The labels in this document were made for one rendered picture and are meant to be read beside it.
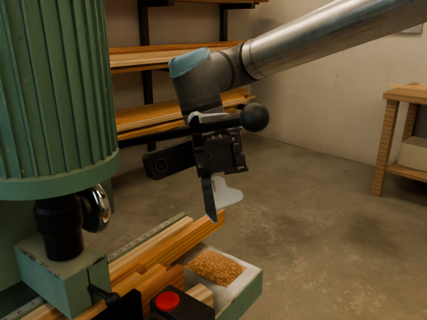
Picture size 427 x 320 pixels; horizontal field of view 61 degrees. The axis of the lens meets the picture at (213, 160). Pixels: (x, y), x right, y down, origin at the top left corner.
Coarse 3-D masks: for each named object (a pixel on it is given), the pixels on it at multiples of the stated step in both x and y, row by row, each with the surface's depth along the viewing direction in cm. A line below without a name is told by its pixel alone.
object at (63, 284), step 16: (32, 240) 55; (16, 256) 55; (32, 256) 51; (80, 256) 51; (96, 256) 51; (32, 272) 52; (48, 272) 49; (64, 272) 48; (80, 272) 48; (96, 272) 51; (32, 288) 54; (48, 288) 50; (64, 288) 47; (80, 288) 49; (64, 304) 49; (80, 304) 50
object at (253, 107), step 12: (252, 108) 41; (264, 108) 41; (216, 120) 46; (228, 120) 44; (240, 120) 42; (252, 120) 41; (264, 120) 41; (168, 132) 51; (180, 132) 49; (192, 132) 48; (204, 132) 47; (252, 132) 42; (120, 144) 59; (132, 144) 57
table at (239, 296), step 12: (192, 252) 74; (216, 252) 74; (180, 264) 71; (240, 264) 71; (192, 276) 67; (240, 276) 67; (252, 276) 67; (216, 288) 64; (228, 288) 64; (240, 288) 64; (252, 288) 67; (216, 300) 62; (228, 300) 62; (240, 300) 64; (252, 300) 68; (216, 312) 59; (228, 312) 61; (240, 312) 65
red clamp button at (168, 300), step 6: (162, 294) 46; (168, 294) 45; (174, 294) 46; (156, 300) 45; (162, 300) 44; (168, 300) 44; (174, 300) 45; (156, 306) 44; (162, 306) 44; (168, 306) 44; (174, 306) 44
